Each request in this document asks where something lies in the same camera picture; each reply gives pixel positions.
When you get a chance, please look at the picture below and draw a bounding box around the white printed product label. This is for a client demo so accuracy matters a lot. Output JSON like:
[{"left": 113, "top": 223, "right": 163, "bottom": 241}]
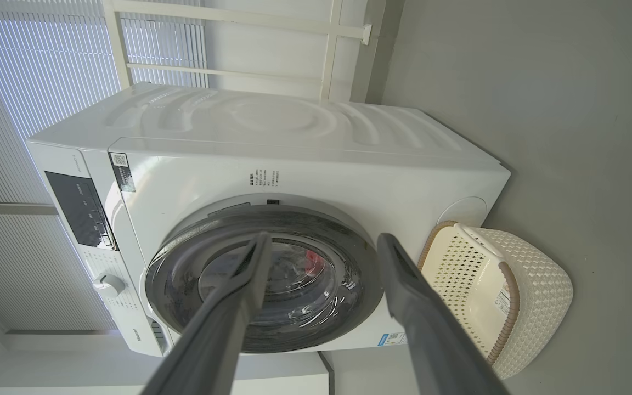
[{"left": 494, "top": 287, "right": 513, "bottom": 317}]

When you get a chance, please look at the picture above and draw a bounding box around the black control panel display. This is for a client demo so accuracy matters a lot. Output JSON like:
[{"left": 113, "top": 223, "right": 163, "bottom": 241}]
[{"left": 44, "top": 171, "right": 117, "bottom": 251}]

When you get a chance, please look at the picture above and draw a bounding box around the cream perforated laundry basket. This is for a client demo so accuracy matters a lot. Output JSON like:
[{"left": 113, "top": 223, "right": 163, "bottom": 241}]
[{"left": 418, "top": 221, "right": 573, "bottom": 380}]

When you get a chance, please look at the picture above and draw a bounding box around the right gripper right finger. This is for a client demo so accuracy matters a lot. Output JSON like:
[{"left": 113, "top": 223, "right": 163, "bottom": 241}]
[{"left": 376, "top": 233, "right": 510, "bottom": 395}]

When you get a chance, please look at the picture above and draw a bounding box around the white metal frame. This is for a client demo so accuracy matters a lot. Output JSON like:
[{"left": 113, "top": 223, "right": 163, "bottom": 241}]
[{"left": 102, "top": 0, "right": 373, "bottom": 103}]

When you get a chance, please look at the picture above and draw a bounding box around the black QR code sticker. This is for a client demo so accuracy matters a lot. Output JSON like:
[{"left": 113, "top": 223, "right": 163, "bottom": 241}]
[{"left": 109, "top": 152, "right": 137, "bottom": 193}]

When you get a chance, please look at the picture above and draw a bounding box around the round white filter cover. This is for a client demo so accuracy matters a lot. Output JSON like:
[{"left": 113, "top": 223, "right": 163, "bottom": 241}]
[{"left": 437, "top": 196, "right": 488, "bottom": 227}]

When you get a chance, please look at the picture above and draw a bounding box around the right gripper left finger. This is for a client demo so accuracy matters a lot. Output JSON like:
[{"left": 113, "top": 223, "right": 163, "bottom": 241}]
[{"left": 140, "top": 232, "right": 274, "bottom": 395}]

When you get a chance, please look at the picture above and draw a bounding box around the white front-load washing machine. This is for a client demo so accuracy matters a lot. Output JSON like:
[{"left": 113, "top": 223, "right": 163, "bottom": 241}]
[{"left": 26, "top": 82, "right": 512, "bottom": 357}]

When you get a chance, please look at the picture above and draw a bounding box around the round glass washing machine door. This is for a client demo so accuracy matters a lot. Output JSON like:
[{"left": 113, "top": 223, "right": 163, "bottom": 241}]
[{"left": 145, "top": 193, "right": 387, "bottom": 354}]

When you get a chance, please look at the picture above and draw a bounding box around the white control knob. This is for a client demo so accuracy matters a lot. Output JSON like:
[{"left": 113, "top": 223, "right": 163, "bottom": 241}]
[{"left": 93, "top": 274, "right": 126, "bottom": 299}]

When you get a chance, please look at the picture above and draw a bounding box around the white window blind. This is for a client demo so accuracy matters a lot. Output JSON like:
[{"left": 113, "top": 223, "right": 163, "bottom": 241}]
[
  {"left": 0, "top": 0, "right": 210, "bottom": 205},
  {"left": 0, "top": 213, "right": 118, "bottom": 332}
]

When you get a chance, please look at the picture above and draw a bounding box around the red and white garment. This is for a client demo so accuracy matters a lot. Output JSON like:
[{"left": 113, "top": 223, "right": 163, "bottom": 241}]
[{"left": 304, "top": 249, "right": 328, "bottom": 275}]

